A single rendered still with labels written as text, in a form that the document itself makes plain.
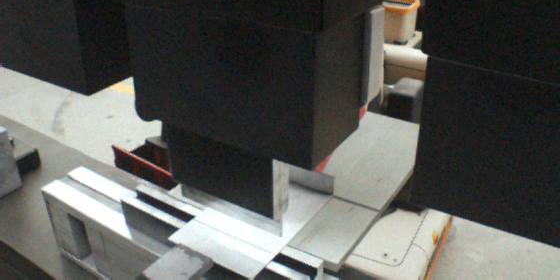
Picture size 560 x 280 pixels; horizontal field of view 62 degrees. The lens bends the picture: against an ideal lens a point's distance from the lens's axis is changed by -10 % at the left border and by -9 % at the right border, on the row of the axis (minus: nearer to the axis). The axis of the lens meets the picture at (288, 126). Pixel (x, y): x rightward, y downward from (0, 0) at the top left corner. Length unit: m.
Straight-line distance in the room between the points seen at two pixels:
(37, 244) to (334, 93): 0.48
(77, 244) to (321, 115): 0.38
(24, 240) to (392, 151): 0.46
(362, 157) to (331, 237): 0.14
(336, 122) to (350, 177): 0.21
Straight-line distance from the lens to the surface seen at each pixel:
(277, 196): 0.36
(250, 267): 0.40
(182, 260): 0.40
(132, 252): 0.50
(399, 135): 0.59
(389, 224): 1.63
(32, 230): 0.70
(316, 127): 0.28
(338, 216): 0.45
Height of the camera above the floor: 1.27
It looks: 27 degrees down
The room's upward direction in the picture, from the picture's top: straight up
